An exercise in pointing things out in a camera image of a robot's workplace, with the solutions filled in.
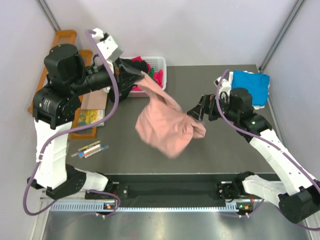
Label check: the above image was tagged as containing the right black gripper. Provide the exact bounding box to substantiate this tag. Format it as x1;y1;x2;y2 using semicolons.
187;93;239;123

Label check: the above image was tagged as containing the pink t shirt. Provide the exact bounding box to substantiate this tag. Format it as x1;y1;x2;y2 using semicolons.
135;72;206;159

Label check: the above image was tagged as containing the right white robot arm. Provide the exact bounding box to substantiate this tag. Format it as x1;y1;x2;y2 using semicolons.
187;88;320;224

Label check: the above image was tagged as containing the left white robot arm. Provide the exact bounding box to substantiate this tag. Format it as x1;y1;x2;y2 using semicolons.
27;44;148;200

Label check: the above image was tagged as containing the black t shirt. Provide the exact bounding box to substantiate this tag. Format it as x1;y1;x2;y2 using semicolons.
122;59;149;74

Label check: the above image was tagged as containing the green t shirt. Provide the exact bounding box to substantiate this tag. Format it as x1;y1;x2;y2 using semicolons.
148;68;156;79

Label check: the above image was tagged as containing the white plastic laundry basket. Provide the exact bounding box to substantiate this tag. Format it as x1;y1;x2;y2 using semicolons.
127;56;167;98

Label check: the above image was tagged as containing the magenta t shirt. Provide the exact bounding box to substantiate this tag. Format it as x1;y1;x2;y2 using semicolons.
132;58;162;88

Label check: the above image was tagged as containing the white folded t shirt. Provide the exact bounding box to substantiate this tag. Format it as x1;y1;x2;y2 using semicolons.
226;70;271;110

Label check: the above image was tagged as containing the blue folded t shirt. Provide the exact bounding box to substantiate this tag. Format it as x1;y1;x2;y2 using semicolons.
231;70;271;106

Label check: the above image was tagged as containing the orange wooden rack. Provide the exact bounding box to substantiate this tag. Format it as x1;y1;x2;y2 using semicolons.
35;30;97;140

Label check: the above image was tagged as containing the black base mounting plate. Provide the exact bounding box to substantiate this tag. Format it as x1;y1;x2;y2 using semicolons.
105;173;251;208

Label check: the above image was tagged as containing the bundle of marker pens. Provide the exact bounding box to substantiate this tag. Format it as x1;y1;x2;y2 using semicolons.
70;140;109;159

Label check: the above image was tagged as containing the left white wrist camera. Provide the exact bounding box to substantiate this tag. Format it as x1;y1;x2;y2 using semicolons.
91;28;124;62

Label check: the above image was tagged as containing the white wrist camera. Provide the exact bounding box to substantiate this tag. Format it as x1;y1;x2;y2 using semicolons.
218;72;234;97
91;28;124;62

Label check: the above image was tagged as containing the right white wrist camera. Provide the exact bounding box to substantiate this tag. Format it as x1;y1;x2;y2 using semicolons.
218;72;234;97

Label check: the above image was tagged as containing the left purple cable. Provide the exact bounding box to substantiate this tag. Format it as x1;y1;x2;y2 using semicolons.
23;29;123;218

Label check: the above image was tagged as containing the purple cable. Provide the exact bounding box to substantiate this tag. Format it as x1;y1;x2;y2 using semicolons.
215;69;320;231
23;29;123;218

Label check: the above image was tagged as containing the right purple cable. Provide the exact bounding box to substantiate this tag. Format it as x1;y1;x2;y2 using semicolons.
215;69;320;231

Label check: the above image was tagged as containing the grey slotted cable duct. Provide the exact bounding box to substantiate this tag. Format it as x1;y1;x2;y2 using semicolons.
49;201;241;213

